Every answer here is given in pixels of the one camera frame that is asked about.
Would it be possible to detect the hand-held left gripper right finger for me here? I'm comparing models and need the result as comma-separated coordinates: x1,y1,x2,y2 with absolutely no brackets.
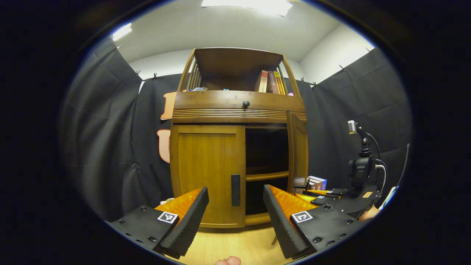
262,184,368,260

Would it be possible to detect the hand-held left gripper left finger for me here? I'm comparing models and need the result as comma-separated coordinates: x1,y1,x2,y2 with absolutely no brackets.
105,187,210,260

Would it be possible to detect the wooden shoe cabinet door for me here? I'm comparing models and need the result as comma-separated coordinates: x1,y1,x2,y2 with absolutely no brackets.
286,110,309,195
170,124,246,229

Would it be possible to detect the wooden double-door shoe cabinet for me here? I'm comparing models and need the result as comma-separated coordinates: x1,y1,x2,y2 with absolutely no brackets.
170,47,309,229

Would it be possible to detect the blue white book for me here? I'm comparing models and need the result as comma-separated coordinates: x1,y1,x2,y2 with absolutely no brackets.
309,176,328,191

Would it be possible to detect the wooden inner shelf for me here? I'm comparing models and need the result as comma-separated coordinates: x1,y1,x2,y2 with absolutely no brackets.
246,171,289,181

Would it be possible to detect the dark red book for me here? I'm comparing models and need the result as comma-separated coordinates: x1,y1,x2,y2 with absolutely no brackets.
267,71,279,94

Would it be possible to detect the wooden drawer with black knob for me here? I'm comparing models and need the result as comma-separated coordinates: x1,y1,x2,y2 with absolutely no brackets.
174,90,306,113

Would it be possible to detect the tan book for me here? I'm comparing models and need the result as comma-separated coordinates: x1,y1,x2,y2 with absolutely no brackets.
255,70,269,92

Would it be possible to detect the black backdrop cloth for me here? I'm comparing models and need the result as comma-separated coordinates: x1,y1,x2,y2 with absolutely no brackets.
59,37,413,223

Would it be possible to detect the ceiling light panel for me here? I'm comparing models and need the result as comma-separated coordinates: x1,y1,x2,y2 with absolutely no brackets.
201,0,294,17
111,23,132,42

